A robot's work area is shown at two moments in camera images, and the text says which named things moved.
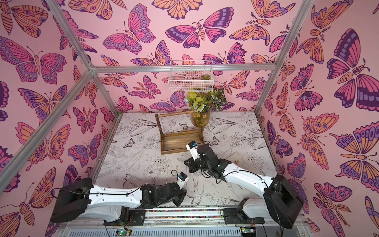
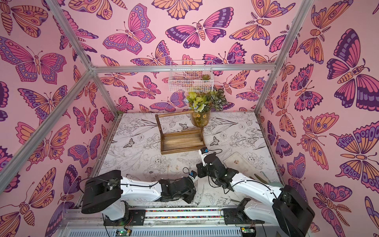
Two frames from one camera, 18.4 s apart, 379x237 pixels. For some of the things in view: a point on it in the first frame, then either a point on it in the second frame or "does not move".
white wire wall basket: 191,76 does not move
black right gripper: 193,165 to 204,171
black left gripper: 181,197 to 192,193
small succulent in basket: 206,77 does not move
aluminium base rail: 187,222 does not move
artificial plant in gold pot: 201,104 does not move
